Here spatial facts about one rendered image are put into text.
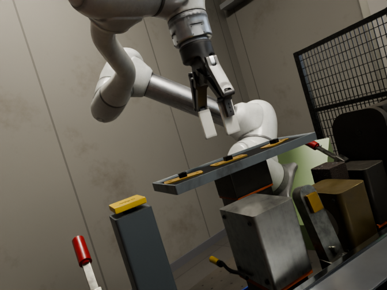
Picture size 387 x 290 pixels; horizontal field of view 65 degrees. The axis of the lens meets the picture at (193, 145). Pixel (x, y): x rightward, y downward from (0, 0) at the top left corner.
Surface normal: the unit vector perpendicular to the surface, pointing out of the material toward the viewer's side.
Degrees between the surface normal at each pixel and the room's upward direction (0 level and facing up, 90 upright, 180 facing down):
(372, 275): 0
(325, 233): 78
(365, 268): 0
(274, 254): 90
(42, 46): 90
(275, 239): 90
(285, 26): 90
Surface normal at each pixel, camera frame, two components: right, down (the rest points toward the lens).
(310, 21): -0.72, 0.25
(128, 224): 0.42, -0.08
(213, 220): 0.63, -0.15
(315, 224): 0.35, -0.28
